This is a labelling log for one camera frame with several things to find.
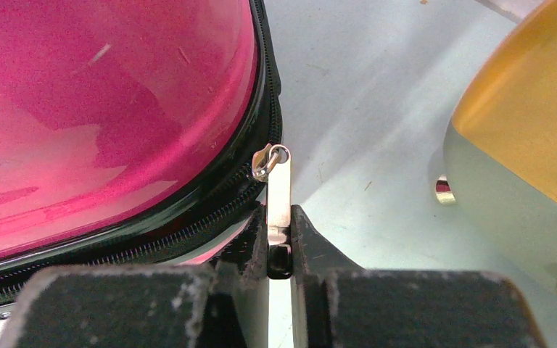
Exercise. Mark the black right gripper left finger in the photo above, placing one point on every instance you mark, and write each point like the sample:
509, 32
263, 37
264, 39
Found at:
219, 301

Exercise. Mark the pink and teal kids suitcase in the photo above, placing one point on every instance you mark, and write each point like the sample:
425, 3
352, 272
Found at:
127, 129

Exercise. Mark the beige orange round storage box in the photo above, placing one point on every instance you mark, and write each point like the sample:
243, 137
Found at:
500, 148

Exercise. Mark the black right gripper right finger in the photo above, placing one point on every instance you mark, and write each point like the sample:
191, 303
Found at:
337, 303

